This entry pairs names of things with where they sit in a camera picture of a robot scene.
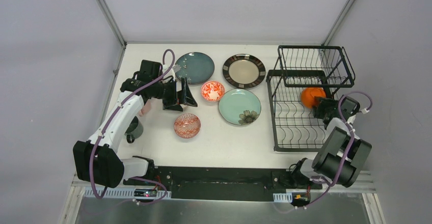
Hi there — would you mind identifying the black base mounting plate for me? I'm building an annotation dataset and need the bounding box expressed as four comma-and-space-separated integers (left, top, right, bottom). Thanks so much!
122, 165, 323, 203

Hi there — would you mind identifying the orange bowl white inside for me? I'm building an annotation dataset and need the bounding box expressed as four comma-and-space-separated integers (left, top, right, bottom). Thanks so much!
301, 87, 326, 109

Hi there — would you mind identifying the dark blue plate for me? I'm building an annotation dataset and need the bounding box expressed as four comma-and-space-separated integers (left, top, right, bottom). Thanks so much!
175, 52, 215, 85

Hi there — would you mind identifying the black wire dish rack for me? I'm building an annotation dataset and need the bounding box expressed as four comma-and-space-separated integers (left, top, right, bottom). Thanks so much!
265, 45, 356, 152

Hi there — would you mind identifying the orange floral pattern bowl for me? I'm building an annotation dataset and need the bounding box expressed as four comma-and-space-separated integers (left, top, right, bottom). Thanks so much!
200, 81, 225, 102

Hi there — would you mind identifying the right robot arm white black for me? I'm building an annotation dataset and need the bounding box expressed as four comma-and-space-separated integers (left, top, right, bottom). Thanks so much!
289, 95, 372, 188

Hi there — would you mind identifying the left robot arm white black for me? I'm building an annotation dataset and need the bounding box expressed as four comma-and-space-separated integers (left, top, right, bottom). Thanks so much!
73, 78, 198, 188

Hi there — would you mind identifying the dark green mug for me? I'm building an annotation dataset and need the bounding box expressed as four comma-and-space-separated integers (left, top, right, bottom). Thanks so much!
125, 116, 144, 144

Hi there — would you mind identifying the pink cup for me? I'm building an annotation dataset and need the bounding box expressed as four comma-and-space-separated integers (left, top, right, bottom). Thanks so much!
138, 100, 151, 117

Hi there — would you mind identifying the teal flower plate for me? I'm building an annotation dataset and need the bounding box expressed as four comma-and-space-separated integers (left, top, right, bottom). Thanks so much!
219, 89, 261, 126

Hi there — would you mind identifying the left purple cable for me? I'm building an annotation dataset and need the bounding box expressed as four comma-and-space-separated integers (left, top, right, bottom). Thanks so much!
89, 49, 176, 206

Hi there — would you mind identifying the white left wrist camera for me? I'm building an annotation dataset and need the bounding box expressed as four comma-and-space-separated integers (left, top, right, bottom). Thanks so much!
133, 60, 169, 82

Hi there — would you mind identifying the black striped rim plate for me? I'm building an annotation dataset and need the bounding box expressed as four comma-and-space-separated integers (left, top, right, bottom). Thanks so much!
222, 54, 266, 89

